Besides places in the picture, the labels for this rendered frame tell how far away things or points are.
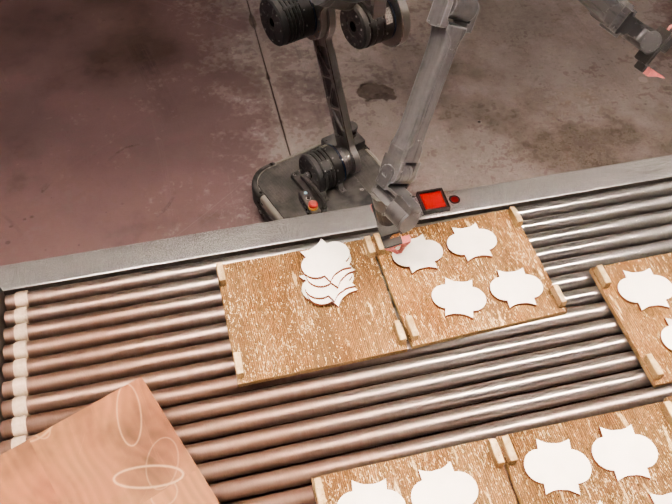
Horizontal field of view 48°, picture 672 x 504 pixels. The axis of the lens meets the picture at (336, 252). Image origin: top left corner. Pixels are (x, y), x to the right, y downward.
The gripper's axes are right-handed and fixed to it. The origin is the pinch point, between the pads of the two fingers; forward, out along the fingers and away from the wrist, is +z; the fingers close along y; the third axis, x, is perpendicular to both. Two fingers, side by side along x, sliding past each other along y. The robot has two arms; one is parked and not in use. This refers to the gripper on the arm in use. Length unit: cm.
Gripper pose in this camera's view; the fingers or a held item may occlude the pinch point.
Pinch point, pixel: (393, 236)
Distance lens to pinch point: 191.0
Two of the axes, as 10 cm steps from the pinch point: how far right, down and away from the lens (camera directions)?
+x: 9.5, -3.0, -0.3
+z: 1.9, 5.1, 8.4
